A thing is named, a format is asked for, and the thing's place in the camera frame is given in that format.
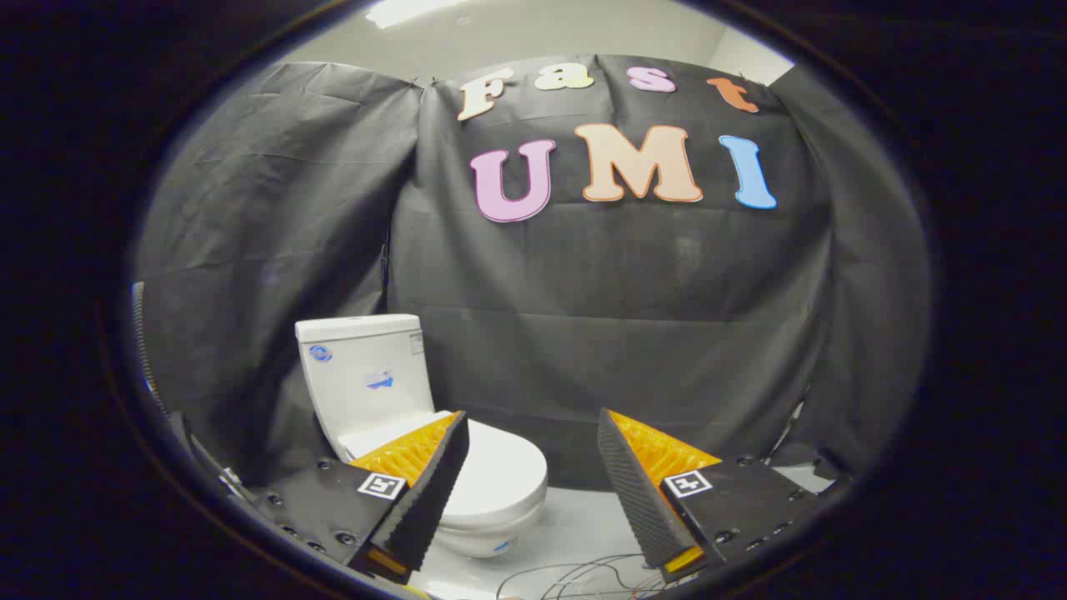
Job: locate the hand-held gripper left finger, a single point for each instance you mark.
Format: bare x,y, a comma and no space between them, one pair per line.
433,492

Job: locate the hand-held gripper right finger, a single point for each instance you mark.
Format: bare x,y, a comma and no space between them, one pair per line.
629,492

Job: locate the white ceramic toilet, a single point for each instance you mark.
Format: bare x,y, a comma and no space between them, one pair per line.
363,375

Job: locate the black backdrop cloth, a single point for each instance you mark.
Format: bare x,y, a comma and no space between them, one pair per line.
625,317

